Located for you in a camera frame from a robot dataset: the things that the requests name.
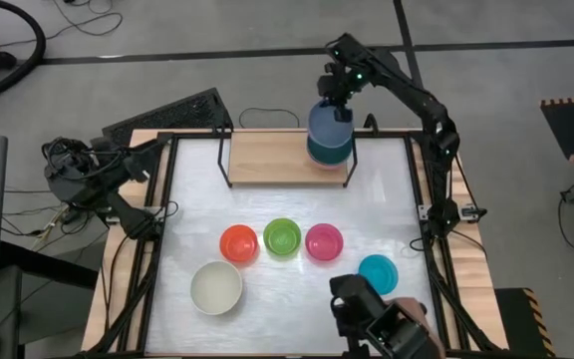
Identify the black aluminium table frame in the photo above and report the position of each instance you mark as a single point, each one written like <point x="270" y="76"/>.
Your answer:
<point x="153" y="279"/>

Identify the small pink translucent bowl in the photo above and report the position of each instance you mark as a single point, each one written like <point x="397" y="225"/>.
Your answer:
<point x="324" y="242"/>

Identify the large white bowl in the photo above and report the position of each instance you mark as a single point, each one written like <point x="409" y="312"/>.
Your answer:
<point x="216" y="287"/>

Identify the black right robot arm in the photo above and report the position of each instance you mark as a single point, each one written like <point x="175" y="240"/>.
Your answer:
<point x="416" y="95"/>

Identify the wooden shelf with black legs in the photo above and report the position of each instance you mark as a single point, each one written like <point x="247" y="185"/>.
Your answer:
<point x="267" y="159"/>

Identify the small green translucent bowl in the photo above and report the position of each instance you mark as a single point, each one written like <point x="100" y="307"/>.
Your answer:
<point x="282" y="237"/>

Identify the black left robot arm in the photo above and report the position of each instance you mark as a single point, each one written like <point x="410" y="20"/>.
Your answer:
<point x="83" y="179"/>

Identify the large blue bowl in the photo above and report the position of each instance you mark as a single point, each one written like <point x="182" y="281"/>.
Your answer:
<point x="324" y="127"/>

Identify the black desk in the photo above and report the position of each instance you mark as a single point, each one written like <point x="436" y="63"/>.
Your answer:
<point x="43" y="264"/>

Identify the small orange translucent bowl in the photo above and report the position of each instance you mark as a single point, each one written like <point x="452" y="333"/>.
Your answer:
<point x="238" y="243"/>

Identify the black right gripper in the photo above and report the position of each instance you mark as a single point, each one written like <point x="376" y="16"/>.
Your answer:
<point x="334" y="87"/>

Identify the small grey control box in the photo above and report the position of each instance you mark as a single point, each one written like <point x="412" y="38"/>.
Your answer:
<point x="471" y="213"/>

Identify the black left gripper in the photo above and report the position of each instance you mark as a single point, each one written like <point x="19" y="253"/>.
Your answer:
<point x="142" y="157"/>

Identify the small cyan translucent bowl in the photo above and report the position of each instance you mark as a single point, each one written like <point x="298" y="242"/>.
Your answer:
<point x="379" y="271"/>

